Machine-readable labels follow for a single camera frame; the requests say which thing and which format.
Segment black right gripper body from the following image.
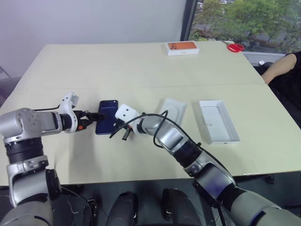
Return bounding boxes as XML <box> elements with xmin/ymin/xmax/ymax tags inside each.
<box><xmin>113</xmin><ymin>117</ymin><xmax>129</xmax><ymax>129</ymax></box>

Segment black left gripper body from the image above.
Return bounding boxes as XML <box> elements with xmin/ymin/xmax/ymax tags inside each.
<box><xmin>74</xmin><ymin>110</ymin><xmax>94</xmax><ymax>130</ymax></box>

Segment dark blue smartphone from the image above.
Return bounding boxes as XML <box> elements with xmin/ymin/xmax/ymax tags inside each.
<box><xmin>95</xmin><ymin>99</ymin><xmax>119</xmax><ymax>136</ymax></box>

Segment white phone box lid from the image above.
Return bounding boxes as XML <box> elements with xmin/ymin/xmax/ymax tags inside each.
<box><xmin>156</xmin><ymin>98</ymin><xmax>188</xmax><ymax>127</ymax></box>

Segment orange printed phone box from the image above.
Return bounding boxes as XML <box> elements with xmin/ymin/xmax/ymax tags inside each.
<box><xmin>164</xmin><ymin>41</ymin><xmax>201</xmax><ymax>57</ymax></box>

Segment white phone box base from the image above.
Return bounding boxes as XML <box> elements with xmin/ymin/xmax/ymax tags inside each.
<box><xmin>192</xmin><ymin>100</ymin><xmax>241</xmax><ymax>145</ymax></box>

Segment dark rounded shape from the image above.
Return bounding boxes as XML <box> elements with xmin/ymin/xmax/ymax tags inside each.
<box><xmin>161</xmin><ymin>187</ymin><xmax>202</xmax><ymax>226</ymax></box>
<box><xmin>105</xmin><ymin>191</ymin><xmax>139</xmax><ymax>226</ymax></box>

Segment seated person in black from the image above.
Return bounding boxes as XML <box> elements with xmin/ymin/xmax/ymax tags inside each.
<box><xmin>261</xmin><ymin>50</ymin><xmax>301</xmax><ymax>129</ymax></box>

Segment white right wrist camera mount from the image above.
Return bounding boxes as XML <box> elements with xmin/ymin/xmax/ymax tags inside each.
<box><xmin>114</xmin><ymin>103</ymin><xmax>142</xmax><ymax>129</ymax></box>

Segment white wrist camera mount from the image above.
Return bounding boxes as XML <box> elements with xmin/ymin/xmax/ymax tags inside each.
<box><xmin>57</xmin><ymin>92</ymin><xmax>81</xmax><ymax>134</ymax></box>
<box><xmin>114</xmin><ymin>103</ymin><xmax>142</xmax><ymax>129</ymax></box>

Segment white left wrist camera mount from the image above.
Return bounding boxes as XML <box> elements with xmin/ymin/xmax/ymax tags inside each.
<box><xmin>57</xmin><ymin>92</ymin><xmax>81</xmax><ymax>134</ymax></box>

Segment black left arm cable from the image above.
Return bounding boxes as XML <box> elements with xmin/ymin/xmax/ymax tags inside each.
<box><xmin>30</xmin><ymin>104</ymin><xmax>60</xmax><ymax>112</ymax></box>

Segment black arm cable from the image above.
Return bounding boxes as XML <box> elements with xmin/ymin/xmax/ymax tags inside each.
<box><xmin>109</xmin><ymin>110</ymin><xmax>238</xmax><ymax>189</ymax></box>
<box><xmin>30</xmin><ymin>104</ymin><xmax>60</xmax><ymax>112</ymax></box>

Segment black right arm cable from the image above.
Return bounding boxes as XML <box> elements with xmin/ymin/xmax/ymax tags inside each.
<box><xmin>109</xmin><ymin>110</ymin><xmax>238</xmax><ymax>189</ymax></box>

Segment black window frame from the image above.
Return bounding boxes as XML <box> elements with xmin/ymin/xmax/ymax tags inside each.
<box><xmin>179</xmin><ymin>0</ymin><xmax>198</xmax><ymax>42</ymax></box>

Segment red handled scissors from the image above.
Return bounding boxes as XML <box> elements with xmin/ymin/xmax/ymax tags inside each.
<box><xmin>220</xmin><ymin>39</ymin><xmax>246</xmax><ymax>53</ymax></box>

